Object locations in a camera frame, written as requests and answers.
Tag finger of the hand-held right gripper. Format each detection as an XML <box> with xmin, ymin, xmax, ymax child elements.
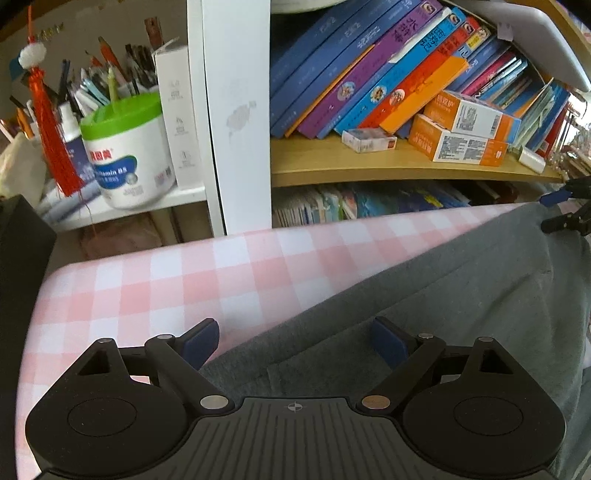
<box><xmin>541</xmin><ymin>210</ymin><xmax>591</xmax><ymax>236</ymax></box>
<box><xmin>539</xmin><ymin>175</ymin><xmax>591</xmax><ymax>208</ymax></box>

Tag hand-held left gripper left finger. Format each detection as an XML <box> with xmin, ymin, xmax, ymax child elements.
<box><xmin>74</xmin><ymin>318</ymin><xmax>235</xmax><ymax>416</ymax></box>

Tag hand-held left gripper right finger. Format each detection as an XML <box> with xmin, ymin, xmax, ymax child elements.
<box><xmin>359</xmin><ymin>316</ymin><xmax>515</xmax><ymax>414</ymax></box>

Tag grey fleece garment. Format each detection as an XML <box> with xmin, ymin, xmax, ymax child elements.
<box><xmin>198</xmin><ymin>200</ymin><xmax>591</xmax><ymax>480</ymax></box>

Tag white charger plug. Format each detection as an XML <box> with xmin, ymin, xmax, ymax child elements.
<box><xmin>518</xmin><ymin>147</ymin><xmax>548</xmax><ymax>175</ymax></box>

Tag pink checked desk mat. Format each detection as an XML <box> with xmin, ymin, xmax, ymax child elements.
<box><xmin>14</xmin><ymin>203</ymin><xmax>532</xmax><ymax>480</ymax></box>

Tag orange white carton box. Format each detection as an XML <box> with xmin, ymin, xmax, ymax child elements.
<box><xmin>409</xmin><ymin>114</ymin><xmax>509</xmax><ymax>167</ymax></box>
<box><xmin>424</xmin><ymin>90</ymin><xmax>522</xmax><ymax>144</ymax></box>

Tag row of thin booklets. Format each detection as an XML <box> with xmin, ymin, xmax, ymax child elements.
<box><xmin>272</xmin><ymin>180</ymin><xmax>550</xmax><ymax>227</ymax></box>

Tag white flat plastic object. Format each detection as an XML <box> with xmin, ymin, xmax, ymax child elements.
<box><xmin>503</xmin><ymin>0</ymin><xmax>591</xmax><ymax>93</ymax></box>

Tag wooden bookshelf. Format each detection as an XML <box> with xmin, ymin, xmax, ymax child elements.
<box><xmin>270</xmin><ymin>0</ymin><xmax>591</xmax><ymax>188</ymax></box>

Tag white jar green lid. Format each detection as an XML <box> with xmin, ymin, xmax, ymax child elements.
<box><xmin>79</xmin><ymin>92</ymin><xmax>177</xmax><ymax>209</ymax></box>

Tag small white carton box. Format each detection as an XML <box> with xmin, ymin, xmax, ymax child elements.
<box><xmin>342</xmin><ymin>128</ymin><xmax>398</xmax><ymax>153</ymax></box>

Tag black rectangular object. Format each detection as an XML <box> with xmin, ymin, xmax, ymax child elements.
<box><xmin>0</xmin><ymin>194</ymin><xmax>58</xmax><ymax>480</ymax></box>

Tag white shelving unit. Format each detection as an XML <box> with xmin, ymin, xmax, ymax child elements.
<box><xmin>39</xmin><ymin>0</ymin><xmax>273</xmax><ymax>236</ymax></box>

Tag tall white box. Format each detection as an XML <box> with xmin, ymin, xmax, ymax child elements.
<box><xmin>152</xmin><ymin>39</ymin><xmax>204</xmax><ymax>191</ymax></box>

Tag row of colourful books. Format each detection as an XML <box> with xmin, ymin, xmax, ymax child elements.
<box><xmin>270</xmin><ymin>0</ymin><xmax>573</xmax><ymax>153</ymax></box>

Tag white spray bottle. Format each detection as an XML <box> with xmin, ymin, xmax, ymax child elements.
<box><xmin>58</xmin><ymin>102</ymin><xmax>100</xmax><ymax>185</ymax></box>

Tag white plastic bag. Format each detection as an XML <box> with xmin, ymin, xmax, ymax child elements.
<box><xmin>0</xmin><ymin>131</ymin><xmax>47</xmax><ymax>206</ymax></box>

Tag red tassel ornament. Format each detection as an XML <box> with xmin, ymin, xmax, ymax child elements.
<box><xmin>18</xmin><ymin>4</ymin><xmax>86</xmax><ymax>197</ymax></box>

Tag bunch of pens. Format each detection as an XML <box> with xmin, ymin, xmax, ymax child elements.
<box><xmin>58</xmin><ymin>37</ymin><xmax>160</xmax><ymax>116</ymax></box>

